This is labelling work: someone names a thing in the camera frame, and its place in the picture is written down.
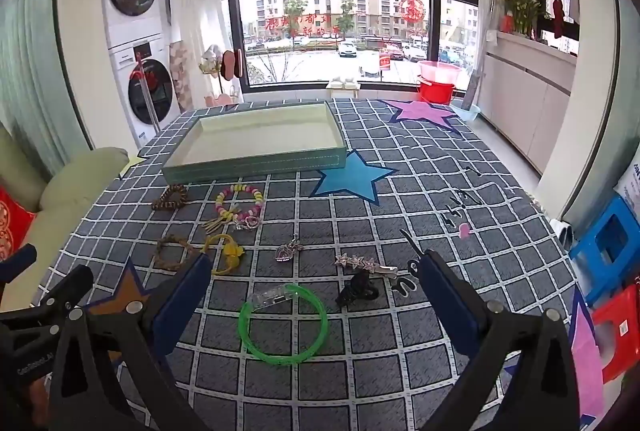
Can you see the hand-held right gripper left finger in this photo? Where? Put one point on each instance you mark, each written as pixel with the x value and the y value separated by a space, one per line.
pixel 182 296

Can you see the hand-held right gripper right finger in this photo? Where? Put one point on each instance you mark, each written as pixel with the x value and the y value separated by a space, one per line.
pixel 450 298

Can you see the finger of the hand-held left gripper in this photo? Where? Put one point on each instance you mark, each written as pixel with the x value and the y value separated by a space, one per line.
pixel 70 286
pixel 17 263

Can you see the green plastic bangle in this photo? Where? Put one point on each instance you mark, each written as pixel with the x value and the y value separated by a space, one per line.
pixel 250 341

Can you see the clear plastic hair clip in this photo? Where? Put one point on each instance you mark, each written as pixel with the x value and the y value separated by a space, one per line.
pixel 267 297

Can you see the black claw hair clip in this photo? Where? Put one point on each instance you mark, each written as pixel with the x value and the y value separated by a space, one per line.
pixel 356 287

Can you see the silver star hair clip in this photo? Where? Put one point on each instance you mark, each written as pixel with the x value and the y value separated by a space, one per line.
pixel 357 261

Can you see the green jewelry tray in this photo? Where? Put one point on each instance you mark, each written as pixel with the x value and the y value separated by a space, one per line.
pixel 260 136

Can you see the red embroidered cushion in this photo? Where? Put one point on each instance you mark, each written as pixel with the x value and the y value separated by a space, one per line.
pixel 12 221

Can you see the pale green sofa cushion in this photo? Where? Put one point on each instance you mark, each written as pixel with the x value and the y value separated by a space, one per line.
pixel 75 181

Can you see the silver heart pendant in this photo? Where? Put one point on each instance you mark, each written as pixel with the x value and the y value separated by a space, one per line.
pixel 283 254

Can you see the blue plastic stool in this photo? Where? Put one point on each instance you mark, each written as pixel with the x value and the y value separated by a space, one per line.
pixel 590 256

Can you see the red plastic stool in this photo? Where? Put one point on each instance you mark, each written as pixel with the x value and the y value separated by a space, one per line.
pixel 620 326

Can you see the light blue basin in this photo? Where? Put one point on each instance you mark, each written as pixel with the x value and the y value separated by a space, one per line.
pixel 467 111

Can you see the grey sheer curtain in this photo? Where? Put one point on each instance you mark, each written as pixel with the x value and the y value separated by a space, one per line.
pixel 35 61

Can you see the red bucket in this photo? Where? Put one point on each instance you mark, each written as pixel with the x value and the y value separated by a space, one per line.
pixel 436 92

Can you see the white washing machine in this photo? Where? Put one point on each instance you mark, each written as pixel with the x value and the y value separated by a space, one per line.
pixel 150 91

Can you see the white low cabinet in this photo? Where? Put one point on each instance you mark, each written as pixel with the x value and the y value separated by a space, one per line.
pixel 525 101

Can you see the grey floor brush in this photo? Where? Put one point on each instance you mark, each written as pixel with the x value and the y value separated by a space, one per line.
pixel 475 86

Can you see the white printed bag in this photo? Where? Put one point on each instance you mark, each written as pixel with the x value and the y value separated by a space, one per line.
pixel 631 183

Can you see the tile-patterned board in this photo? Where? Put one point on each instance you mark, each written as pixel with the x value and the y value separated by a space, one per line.
pixel 181 76

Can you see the pink basin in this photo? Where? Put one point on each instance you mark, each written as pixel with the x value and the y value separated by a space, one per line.
pixel 440 71

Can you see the small wooden stool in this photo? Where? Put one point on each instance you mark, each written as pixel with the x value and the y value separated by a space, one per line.
pixel 342 92

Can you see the gold slipper rack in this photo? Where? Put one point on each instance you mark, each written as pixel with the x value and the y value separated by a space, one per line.
pixel 220 66

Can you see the white slippers pair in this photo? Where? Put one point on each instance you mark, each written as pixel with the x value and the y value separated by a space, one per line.
pixel 342 82

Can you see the potted yellow flower plant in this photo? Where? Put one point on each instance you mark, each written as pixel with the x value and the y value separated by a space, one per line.
pixel 522 8

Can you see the red hanging ornament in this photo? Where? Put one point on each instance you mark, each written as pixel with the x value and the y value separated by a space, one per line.
pixel 557 11

